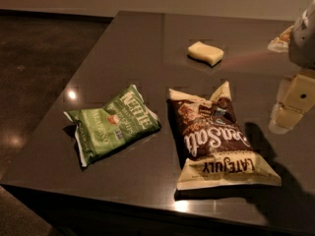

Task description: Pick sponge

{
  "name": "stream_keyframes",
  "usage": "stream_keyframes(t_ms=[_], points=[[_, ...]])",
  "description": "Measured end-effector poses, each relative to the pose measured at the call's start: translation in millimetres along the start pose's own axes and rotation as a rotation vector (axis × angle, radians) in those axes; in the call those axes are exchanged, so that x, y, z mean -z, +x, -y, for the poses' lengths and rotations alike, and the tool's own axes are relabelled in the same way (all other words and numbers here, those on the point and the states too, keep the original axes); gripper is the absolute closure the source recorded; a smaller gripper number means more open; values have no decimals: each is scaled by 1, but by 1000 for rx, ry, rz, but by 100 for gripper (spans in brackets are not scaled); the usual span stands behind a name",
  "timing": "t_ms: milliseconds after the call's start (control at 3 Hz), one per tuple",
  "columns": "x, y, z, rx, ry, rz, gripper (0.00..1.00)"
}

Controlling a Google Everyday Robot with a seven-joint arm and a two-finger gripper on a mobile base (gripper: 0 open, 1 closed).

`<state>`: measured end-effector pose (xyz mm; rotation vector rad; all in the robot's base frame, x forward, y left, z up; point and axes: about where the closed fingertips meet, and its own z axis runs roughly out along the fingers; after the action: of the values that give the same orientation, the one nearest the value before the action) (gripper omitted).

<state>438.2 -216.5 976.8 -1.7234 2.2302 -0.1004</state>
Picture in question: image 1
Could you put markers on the green Kettle chips bag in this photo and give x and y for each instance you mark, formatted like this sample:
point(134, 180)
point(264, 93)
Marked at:
point(122, 120)

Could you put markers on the small crumpled snack wrapper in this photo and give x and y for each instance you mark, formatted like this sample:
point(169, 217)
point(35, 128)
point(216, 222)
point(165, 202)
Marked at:
point(280, 43)

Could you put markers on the pale yellow sponge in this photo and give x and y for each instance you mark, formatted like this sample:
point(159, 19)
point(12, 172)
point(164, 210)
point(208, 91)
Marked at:
point(205, 53)

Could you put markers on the brown Late July chips bag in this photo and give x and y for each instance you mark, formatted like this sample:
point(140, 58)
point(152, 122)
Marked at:
point(216, 151)

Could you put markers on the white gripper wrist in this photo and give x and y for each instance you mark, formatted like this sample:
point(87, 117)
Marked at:
point(303, 43)

